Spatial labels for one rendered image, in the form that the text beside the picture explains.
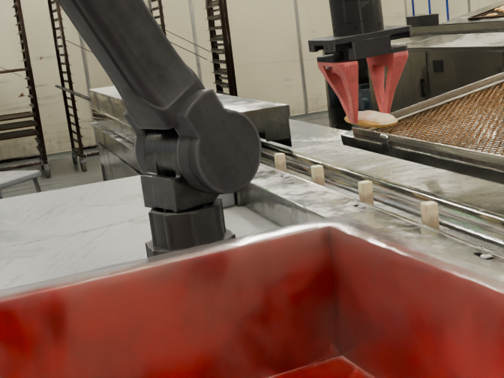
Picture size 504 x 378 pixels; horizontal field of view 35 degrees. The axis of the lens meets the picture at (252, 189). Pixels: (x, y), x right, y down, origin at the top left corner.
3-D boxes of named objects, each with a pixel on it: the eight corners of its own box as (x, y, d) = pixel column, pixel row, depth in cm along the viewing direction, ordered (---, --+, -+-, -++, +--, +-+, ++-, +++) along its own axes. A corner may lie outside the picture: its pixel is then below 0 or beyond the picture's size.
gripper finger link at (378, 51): (334, 121, 95) (323, 42, 93) (388, 110, 97) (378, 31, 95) (360, 127, 88) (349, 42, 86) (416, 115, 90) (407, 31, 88)
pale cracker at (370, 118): (337, 121, 96) (335, 111, 96) (365, 115, 97) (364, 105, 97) (376, 130, 87) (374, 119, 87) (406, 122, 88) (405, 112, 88)
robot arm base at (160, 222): (141, 278, 82) (166, 314, 71) (130, 202, 81) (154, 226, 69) (220, 262, 85) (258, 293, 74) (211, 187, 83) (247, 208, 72)
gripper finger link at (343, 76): (324, 124, 94) (313, 43, 92) (378, 112, 96) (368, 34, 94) (349, 130, 88) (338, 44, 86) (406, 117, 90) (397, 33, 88)
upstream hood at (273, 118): (92, 112, 249) (88, 85, 248) (148, 104, 255) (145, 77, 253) (193, 163, 133) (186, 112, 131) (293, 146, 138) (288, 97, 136)
